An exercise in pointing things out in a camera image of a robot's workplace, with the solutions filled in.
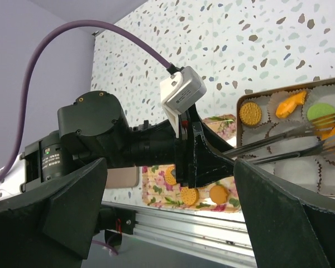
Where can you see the plain round orange cookie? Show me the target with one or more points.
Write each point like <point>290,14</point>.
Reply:
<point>218,194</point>

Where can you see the round sandwich cookie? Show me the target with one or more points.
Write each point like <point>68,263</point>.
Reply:
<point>250,114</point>
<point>189,196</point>
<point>170,179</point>

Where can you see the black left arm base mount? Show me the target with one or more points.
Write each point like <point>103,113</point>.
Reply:
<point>115,222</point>

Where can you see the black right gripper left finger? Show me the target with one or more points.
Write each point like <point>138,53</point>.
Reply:
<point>53,224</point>

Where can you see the floral yellow tray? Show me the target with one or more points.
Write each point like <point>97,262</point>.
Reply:
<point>161,190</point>

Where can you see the green round cookie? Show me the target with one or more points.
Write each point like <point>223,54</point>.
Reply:
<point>319,110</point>

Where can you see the aluminium table rail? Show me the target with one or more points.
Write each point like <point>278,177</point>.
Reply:
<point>215,236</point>

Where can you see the metal tongs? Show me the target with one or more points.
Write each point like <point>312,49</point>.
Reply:
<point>302,141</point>

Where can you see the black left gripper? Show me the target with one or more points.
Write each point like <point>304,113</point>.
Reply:
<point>95,126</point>

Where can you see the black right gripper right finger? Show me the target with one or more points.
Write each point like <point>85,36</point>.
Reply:
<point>288,226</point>

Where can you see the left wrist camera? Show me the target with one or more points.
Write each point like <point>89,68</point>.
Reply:
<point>179,92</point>

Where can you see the cookie tin with paper cups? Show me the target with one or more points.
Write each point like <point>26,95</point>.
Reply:
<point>315,173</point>

